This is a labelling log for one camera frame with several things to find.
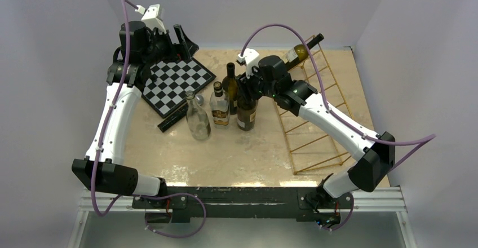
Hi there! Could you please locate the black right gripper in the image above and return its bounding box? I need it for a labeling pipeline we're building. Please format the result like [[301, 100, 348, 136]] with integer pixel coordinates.
[[236, 63, 277, 103]]

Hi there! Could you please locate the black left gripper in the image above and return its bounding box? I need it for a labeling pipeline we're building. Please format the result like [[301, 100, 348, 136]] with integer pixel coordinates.
[[141, 24, 198, 67]]

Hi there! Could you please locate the green wine bottle dark label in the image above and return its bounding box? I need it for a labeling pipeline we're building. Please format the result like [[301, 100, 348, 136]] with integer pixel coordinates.
[[237, 96, 258, 131]]

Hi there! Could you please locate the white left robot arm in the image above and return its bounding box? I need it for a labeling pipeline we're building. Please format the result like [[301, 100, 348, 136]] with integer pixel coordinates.
[[72, 21, 199, 208]]

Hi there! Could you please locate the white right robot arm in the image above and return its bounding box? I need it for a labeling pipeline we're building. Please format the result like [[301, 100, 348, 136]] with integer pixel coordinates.
[[237, 50, 395, 207]]

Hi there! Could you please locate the tall dark green bottle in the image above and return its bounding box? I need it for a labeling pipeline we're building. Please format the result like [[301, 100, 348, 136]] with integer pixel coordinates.
[[222, 62, 238, 115]]

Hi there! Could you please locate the clear square liquor bottle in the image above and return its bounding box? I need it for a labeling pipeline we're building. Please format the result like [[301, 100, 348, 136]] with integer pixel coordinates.
[[210, 81, 230, 129]]

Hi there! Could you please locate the clear empty glass bottle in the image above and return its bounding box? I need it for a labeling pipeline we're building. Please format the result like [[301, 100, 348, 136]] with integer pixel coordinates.
[[185, 91, 211, 141]]

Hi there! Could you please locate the black white chessboard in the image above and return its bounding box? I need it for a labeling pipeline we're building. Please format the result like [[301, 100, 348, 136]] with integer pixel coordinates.
[[143, 58, 216, 118]]

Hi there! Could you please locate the black silver microphone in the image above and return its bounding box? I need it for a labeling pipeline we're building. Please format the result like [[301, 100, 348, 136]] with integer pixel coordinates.
[[157, 103, 188, 132]]

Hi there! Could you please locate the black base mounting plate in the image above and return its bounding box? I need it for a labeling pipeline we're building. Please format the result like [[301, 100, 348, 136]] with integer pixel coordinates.
[[133, 187, 353, 225]]

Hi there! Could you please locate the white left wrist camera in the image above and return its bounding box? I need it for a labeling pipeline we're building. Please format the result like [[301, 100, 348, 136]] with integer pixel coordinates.
[[135, 4, 166, 34]]

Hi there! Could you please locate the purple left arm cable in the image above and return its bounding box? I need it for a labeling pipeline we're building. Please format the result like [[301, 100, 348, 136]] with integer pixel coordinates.
[[90, 0, 138, 217]]

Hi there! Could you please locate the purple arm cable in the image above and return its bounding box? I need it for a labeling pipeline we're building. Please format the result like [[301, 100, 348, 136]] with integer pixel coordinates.
[[90, 0, 138, 217], [241, 23, 437, 172]]

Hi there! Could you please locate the gold wire wine rack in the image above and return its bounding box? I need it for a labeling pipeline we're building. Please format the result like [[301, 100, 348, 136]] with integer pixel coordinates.
[[275, 44, 353, 175]]

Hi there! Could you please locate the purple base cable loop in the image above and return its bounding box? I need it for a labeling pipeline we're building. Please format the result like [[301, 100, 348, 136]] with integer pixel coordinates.
[[141, 193, 207, 239]]

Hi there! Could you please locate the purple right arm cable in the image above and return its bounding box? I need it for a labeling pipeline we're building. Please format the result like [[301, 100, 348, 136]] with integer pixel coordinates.
[[241, 23, 437, 172]]

